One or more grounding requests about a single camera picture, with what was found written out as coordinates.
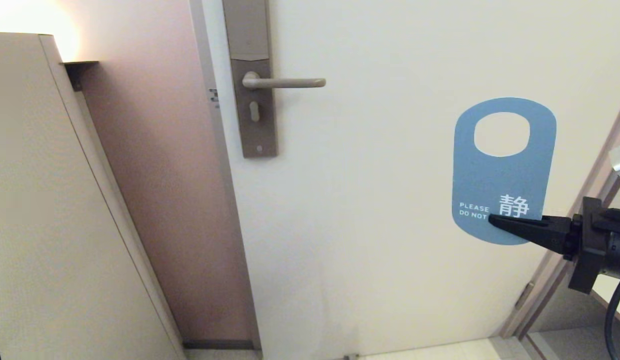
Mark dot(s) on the dark wall lamp shelf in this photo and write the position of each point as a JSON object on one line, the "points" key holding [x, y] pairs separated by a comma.
{"points": [[79, 67]]}

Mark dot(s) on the grey-brown door lock plate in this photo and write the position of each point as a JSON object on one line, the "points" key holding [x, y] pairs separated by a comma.
{"points": [[250, 30]]}

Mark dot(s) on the white room door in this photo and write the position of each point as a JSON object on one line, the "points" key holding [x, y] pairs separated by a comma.
{"points": [[365, 225]]}

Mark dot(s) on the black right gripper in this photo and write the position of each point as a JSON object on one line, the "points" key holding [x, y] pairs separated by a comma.
{"points": [[592, 250]]}

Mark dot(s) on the small dark door latch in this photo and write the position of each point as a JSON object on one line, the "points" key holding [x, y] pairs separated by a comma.
{"points": [[213, 96]]}

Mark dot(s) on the beige cabinet panel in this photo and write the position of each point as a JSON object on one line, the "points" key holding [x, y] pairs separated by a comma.
{"points": [[40, 225]]}

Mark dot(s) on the dark wall baseboard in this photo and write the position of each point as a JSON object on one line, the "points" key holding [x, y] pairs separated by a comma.
{"points": [[215, 344]]}

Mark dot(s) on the metal floor door stopper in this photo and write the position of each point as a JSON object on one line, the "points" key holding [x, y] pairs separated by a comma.
{"points": [[350, 357]]}

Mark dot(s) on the white door hanger sign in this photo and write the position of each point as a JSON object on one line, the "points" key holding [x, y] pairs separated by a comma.
{"points": [[500, 175]]}

